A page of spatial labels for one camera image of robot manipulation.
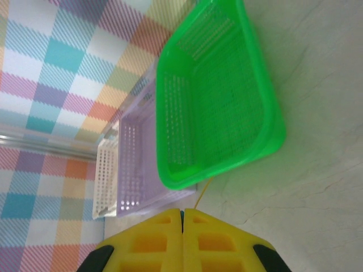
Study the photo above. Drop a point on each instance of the purple perforated plastic basket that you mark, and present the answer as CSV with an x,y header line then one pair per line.
x,y
136,158

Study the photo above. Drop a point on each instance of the white perforated plastic basket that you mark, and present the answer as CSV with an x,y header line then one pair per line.
x,y
106,175

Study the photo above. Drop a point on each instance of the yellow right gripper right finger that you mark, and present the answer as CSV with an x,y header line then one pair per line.
x,y
221,246

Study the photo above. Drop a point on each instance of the green perforated plastic basket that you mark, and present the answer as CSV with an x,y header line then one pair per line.
x,y
221,99

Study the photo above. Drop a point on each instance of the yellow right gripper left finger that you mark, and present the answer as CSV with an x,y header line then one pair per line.
x,y
147,246

